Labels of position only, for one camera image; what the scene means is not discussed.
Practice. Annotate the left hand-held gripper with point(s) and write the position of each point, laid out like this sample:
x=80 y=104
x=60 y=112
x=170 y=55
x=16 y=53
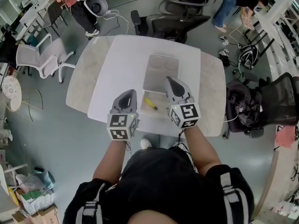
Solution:
x=119 y=125

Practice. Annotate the person's white shoe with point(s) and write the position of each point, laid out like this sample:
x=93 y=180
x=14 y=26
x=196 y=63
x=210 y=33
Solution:
x=145 y=143

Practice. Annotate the white table mat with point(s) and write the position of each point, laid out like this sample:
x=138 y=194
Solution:
x=121 y=78

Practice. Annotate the yellow screwdriver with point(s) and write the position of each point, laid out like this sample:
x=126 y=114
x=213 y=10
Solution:
x=150 y=103

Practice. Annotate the person's black shirt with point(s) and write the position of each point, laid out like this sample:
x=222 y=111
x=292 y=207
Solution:
x=158 y=178

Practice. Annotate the person's right forearm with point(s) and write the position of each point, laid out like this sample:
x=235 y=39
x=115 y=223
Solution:
x=201 y=148

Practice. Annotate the grey round backpack device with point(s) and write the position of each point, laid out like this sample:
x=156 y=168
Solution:
x=95 y=4

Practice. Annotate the stack of green white boxes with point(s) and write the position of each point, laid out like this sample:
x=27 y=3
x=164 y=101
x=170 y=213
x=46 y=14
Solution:
x=37 y=200

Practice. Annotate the black square table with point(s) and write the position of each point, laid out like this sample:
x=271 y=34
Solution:
x=52 y=14

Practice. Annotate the pink cloth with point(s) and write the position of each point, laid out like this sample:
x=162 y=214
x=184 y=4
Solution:
x=285 y=136

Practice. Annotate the grey office chair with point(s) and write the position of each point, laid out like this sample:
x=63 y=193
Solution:
x=180 y=7

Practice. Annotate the round patterned side table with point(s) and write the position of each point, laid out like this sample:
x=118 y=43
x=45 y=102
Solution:
x=11 y=92

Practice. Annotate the black high-back mesh chair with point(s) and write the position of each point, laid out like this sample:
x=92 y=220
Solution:
x=282 y=97

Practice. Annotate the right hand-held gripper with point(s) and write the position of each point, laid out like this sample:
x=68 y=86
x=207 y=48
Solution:
x=185 y=113

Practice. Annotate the cardboard box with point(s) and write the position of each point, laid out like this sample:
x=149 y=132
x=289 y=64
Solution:
x=44 y=216

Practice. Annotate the person's left forearm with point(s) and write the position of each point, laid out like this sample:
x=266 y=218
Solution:
x=112 y=162

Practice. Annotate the clear plastic bag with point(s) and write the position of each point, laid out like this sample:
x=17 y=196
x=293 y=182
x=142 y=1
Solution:
x=28 y=183

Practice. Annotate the white office chair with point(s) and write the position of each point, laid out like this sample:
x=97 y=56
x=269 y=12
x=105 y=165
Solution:
x=39 y=59

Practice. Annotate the long white desk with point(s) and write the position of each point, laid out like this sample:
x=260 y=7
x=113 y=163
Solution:
x=278 y=29

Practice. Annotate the black jacket on chair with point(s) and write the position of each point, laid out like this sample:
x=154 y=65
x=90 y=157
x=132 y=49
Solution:
x=245 y=104

